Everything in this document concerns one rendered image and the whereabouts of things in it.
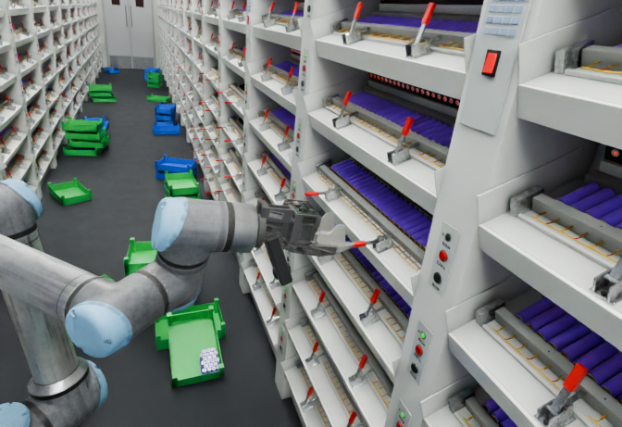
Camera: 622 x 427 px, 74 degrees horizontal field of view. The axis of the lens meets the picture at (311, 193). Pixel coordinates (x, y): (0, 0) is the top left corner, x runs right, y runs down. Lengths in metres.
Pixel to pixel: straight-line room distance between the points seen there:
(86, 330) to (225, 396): 1.19
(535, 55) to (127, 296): 0.66
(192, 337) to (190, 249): 1.30
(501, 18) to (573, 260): 0.32
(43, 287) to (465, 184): 0.69
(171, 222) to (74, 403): 0.85
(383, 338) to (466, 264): 0.37
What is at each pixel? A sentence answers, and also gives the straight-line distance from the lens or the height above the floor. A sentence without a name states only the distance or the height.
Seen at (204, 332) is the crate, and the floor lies 0.07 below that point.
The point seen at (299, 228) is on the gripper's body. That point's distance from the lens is 0.75.
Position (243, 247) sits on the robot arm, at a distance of 0.73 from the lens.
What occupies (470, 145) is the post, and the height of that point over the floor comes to 1.25.
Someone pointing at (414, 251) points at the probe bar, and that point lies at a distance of 0.86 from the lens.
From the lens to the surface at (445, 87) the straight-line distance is 0.71.
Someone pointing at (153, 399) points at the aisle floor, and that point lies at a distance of 1.87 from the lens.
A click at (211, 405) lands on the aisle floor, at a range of 1.82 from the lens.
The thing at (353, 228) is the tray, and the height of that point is 0.95.
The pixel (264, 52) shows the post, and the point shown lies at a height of 1.25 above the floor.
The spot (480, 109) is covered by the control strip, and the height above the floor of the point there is 1.31.
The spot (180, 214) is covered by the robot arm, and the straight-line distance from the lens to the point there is 0.69.
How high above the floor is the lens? 1.40
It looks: 23 degrees down
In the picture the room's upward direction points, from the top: 6 degrees clockwise
